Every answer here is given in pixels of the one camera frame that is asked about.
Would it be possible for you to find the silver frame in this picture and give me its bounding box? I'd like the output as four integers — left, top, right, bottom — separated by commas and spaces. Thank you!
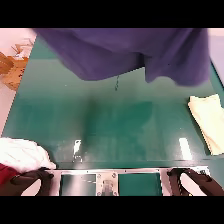
49, 165, 212, 197

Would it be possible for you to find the brown cardboard box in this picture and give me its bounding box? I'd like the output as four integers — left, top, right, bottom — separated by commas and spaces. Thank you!
0, 51, 30, 92

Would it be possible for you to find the purple T-shirt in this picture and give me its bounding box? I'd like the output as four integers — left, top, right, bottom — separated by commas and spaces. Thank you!
32, 27, 212, 88

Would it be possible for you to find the pale yellow garment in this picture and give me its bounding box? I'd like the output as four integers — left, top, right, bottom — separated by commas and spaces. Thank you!
187, 93, 224, 157

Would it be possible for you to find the red garment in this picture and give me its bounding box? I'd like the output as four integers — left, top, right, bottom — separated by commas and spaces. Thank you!
0, 162, 20, 186

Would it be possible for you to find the white garment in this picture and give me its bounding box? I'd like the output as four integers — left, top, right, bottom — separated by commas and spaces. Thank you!
0, 136, 57, 175

